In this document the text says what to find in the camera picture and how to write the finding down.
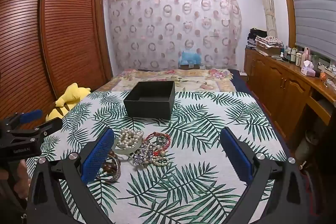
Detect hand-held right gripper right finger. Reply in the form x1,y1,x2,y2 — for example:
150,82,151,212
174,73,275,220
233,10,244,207
219,127,315,224

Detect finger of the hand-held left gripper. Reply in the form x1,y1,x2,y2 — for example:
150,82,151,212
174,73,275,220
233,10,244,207
5,117,63,147
0,109,44,135

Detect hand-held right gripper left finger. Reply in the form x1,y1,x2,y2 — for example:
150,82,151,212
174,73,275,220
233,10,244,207
26,126,116,224

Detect pale green jade bangle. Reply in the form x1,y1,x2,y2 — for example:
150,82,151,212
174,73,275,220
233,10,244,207
112,139,142,157

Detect white pearl necklace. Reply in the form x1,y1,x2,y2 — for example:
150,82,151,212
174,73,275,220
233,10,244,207
116,128,143,149

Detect purple crystal hair comb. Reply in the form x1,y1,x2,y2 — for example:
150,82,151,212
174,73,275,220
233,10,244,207
133,141,158,165

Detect red beaded bracelet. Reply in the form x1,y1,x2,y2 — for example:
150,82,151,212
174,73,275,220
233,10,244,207
143,132,172,152

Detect small pearl bracelet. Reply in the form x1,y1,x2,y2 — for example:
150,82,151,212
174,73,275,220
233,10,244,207
151,151,171,167

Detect black square box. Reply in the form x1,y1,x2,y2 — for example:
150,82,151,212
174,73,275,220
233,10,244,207
123,80,175,119

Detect person's left hand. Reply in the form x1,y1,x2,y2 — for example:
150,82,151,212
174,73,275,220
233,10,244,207
16,159,30,195

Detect dark patterned bangle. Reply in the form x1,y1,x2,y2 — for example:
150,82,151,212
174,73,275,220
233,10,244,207
96,158,122,183

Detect yellow plush toy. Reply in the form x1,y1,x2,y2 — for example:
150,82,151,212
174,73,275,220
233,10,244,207
45,83,91,122

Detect green leaf print cloth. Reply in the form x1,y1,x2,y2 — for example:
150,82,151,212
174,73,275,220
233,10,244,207
26,91,292,224

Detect grey bag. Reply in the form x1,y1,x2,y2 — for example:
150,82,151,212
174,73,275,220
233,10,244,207
295,130,321,161

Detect dark blue bed sheet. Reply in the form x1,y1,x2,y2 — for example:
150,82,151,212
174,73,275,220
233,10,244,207
231,69,263,109

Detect red and black fabric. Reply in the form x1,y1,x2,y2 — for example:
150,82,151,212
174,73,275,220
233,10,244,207
302,169,326,216

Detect floral bedspread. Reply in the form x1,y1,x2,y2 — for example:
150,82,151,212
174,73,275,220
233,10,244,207
93,68,238,93

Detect brown louvered wooden wardrobe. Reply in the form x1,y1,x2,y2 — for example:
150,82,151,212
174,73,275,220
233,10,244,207
0,0,113,130

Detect long wooden cabinet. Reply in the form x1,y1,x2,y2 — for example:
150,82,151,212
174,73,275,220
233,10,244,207
244,47,336,146

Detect blue plush toy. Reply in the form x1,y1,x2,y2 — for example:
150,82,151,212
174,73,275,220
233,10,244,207
178,49,202,65

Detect pink tissue box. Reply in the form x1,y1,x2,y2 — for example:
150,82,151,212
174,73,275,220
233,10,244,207
301,60,316,77

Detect row of toiletry bottles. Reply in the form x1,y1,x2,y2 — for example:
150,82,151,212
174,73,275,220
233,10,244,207
281,46,319,67

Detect stack of floral folded fabrics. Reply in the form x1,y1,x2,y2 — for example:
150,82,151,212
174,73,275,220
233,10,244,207
255,35,284,55

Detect stack of dark clothes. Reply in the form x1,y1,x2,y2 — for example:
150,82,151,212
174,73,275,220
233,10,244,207
248,28,267,50

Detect white power strip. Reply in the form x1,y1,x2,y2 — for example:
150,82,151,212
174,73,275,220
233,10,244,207
318,63,336,73

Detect grey window blind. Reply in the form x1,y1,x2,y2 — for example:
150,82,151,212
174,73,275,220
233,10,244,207
278,0,336,59

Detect brown wooden bead bracelet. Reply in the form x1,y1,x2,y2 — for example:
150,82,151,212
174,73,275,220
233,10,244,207
106,151,122,170

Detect ring patterned sheer curtain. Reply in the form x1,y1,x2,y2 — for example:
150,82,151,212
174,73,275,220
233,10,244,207
106,0,242,72

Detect wooden window frame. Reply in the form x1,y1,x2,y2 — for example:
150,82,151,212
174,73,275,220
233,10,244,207
274,0,297,48

